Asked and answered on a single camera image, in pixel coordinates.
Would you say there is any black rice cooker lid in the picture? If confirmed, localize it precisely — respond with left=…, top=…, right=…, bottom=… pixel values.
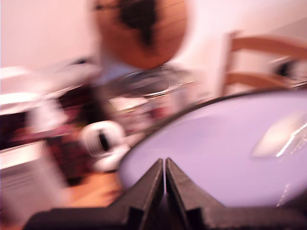
left=118, top=89, right=307, bottom=209

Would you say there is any white mug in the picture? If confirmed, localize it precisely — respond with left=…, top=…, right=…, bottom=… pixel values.
left=81, top=120, right=132, bottom=172

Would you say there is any white ribbed box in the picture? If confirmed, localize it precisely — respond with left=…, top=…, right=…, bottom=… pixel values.
left=0, top=140, right=68, bottom=224

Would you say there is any wooden chair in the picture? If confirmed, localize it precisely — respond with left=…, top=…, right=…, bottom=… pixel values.
left=215, top=30, right=307, bottom=97

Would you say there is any cork globe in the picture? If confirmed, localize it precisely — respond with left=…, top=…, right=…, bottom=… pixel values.
left=94, top=0, right=189, bottom=70

